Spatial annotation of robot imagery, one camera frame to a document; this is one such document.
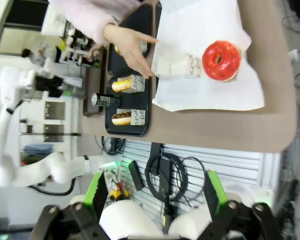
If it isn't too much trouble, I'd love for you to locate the right gripper right finger with black green pad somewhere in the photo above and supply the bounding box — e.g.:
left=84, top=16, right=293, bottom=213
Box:
left=197, top=170, right=282, bottom=240

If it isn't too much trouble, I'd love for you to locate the right gripper left finger with black green pad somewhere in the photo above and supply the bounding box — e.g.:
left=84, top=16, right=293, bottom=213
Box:
left=33, top=171, right=110, bottom=240

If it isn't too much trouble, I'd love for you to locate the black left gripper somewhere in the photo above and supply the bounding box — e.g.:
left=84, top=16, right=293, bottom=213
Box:
left=34, top=74, right=65, bottom=98

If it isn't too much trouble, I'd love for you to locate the black drink can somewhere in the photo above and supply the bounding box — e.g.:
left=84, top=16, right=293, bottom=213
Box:
left=92, top=91, right=122, bottom=108

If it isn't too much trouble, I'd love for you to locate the yellow glazed donut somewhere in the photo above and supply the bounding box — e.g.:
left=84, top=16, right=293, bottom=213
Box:
left=111, top=77, right=133, bottom=94

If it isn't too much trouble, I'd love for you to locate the white printed paper sleeve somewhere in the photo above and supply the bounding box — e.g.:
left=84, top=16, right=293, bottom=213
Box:
left=170, top=53, right=204, bottom=79
left=138, top=40, right=149, bottom=54
left=156, top=56, right=175, bottom=77
left=129, top=74, right=146, bottom=94

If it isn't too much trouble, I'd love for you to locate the pink sleeved right forearm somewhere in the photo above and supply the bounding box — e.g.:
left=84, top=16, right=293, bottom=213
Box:
left=48, top=0, right=120, bottom=48

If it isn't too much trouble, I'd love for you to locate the person's right hand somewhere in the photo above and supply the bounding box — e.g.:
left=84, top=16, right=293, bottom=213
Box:
left=101, top=23, right=159, bottom=80

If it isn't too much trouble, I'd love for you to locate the grey metal plate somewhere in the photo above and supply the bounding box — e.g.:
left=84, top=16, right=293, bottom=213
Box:
left=44, top=100, right=66, bottom=121
left=43, top=123, right=66, bottom=144

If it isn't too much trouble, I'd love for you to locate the yellow emergency stop box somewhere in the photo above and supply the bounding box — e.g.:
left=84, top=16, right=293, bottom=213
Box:
left=109, top=179, right=130, bottom=201

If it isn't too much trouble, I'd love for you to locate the white slatted panel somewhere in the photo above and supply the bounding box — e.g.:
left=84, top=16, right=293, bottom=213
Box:
left=119, top=139, right=264, bottom=216

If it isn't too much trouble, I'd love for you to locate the background person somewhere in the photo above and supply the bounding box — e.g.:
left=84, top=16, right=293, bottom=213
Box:
left=21, top=43, right=58, bottom=67

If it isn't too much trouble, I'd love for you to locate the small black power adapter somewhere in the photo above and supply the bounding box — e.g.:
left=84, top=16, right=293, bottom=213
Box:
left=128, top=159, right=146, bottom=192

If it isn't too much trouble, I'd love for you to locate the black plug yellow label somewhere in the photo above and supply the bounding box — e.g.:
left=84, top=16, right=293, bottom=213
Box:
left=161, top=194, right=179, bottom=235

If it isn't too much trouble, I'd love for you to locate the large black power supply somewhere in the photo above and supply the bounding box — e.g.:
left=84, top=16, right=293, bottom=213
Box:
left=150, top=141, right=173, bottom=196

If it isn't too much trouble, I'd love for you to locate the blue cloth stack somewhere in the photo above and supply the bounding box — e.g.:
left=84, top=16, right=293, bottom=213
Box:
left=23, top=143, right=56, bottom=154

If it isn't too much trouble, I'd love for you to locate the white printed box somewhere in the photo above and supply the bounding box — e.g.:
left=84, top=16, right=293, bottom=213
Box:
left=40, top=4, right=67, bottom=36

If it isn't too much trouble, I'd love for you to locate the red glazed donut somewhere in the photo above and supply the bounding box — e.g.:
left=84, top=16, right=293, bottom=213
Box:
left=201, top=39, right=242, bottom=83

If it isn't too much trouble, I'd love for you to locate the white paper tray liner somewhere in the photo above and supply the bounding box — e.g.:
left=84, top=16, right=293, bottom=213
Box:
left=151, top=0, right=266, bottom=113

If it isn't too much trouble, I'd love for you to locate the thick black hose cable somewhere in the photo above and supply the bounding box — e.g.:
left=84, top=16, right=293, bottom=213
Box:
left=27, top=177, right=78, bottom=196

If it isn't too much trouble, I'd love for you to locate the coiled black cable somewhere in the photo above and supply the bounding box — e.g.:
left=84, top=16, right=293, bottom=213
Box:
left=144, top=151, right=208, bottom=204

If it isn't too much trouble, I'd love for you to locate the black cable bundle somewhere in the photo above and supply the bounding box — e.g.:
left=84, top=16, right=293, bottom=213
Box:
left=99, top=136, right=128, bottom=156

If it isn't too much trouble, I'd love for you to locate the white wall plug adapter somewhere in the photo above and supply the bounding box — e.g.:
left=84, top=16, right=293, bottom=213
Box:
left=288, top=49, right=300, bottom=61

